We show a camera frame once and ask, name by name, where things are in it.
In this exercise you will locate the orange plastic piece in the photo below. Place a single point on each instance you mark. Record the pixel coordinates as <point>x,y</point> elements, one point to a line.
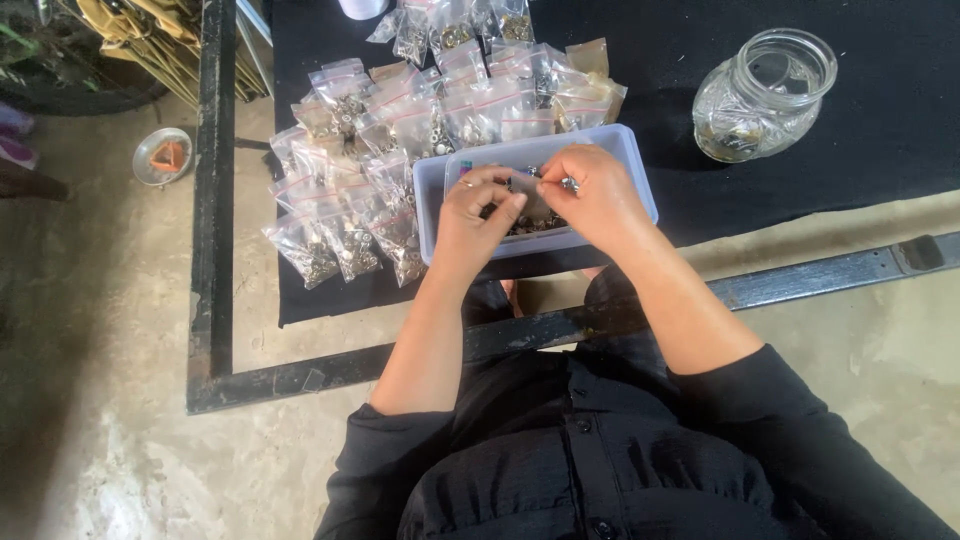
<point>166,156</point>

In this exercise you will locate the heap of loose metal snaps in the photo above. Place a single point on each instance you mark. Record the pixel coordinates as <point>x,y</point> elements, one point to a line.
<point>534,223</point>

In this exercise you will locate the translucent white plastic container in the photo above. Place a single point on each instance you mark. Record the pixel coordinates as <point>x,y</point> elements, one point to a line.
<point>429,202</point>

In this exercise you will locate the clear glass jar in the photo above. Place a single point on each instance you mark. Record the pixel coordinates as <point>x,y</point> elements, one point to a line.
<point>757,97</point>

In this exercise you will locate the round metal bowl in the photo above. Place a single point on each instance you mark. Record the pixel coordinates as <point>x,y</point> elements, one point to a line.
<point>146,169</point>

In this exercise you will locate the heap of tan bags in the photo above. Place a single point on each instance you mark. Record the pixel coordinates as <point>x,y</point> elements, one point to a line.
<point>150,37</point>

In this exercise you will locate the black cloth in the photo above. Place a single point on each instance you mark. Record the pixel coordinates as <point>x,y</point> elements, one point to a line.
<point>862,150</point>

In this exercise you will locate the person's left hand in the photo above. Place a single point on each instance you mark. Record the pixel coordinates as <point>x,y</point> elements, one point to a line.
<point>465,232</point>

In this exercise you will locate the pile of filled zip bags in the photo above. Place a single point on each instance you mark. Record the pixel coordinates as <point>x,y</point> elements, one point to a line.
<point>390,120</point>

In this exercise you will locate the small clear zip bag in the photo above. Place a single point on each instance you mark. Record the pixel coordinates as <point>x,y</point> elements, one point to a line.
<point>530,196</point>

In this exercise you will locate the white round roll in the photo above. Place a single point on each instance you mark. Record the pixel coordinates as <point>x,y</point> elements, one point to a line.
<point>364,7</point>

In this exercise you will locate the pink slipper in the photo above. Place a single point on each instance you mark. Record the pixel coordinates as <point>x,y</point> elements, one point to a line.
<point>13,139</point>

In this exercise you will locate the black rubber tyre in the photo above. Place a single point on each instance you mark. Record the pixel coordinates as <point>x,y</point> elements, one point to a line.
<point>75,94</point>

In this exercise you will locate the person's right hand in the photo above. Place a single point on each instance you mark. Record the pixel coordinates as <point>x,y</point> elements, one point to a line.
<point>600,199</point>

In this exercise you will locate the person's black shirt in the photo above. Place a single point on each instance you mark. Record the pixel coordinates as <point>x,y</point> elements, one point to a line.
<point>600,450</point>

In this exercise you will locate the black metal frame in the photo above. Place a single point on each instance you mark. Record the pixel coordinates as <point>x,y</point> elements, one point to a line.
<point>214,225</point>

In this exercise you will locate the metal pieces in jar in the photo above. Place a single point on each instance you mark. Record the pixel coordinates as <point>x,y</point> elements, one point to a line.
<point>729,141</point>

